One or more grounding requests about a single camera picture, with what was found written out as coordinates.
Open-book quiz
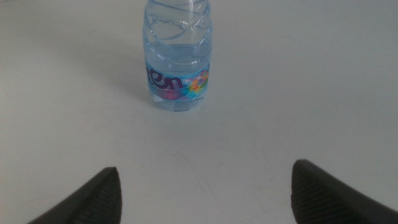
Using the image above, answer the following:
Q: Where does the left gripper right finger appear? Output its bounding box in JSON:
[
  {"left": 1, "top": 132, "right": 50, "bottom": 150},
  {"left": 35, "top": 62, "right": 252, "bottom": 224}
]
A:
[{"left": 290, "top": 159, "right": 398, "bottom": 224}]

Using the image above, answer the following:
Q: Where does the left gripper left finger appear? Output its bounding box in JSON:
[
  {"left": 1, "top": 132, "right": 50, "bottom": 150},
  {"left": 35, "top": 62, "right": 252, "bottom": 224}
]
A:
[{"left": 26, "top": 167, "right": 123, "bottom": 224}]

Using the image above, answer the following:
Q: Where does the clear water bottle blue cap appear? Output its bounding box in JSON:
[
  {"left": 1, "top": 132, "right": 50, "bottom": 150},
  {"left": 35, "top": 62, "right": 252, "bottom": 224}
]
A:
[{"left": 142, "top": 0, "right": 213, "bottom": 113}]

